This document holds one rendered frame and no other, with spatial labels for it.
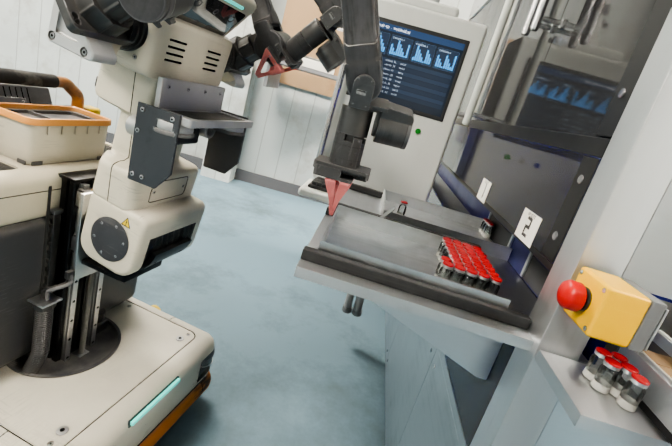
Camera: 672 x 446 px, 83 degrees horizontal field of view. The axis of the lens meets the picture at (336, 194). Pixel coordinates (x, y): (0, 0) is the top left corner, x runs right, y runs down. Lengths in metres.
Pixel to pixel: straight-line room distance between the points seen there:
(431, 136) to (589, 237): 1.02
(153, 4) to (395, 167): 1.14
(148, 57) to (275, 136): 3.35
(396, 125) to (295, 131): 3.46
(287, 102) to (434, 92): 2.68
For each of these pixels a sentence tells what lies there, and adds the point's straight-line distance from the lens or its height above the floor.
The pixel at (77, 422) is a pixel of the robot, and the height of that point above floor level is 0.28.
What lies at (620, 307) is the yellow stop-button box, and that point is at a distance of 0.61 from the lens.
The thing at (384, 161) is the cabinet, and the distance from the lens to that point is 1.59.
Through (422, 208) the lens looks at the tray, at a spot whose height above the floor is 0.89.
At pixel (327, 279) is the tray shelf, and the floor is 0.87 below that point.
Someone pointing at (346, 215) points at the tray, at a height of 0.90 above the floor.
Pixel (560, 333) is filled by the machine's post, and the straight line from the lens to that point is 0.71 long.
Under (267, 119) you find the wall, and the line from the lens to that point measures 4.14.
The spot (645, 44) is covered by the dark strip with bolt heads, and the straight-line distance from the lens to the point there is 0.76.
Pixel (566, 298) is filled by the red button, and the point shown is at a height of 0.99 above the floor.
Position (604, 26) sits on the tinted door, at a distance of 0.92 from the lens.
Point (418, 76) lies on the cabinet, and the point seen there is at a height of 1.31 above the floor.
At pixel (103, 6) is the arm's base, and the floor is 1.19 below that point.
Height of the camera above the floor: 1.16
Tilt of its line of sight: 14 degrees down
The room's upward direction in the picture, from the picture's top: 16 degrees clockwise
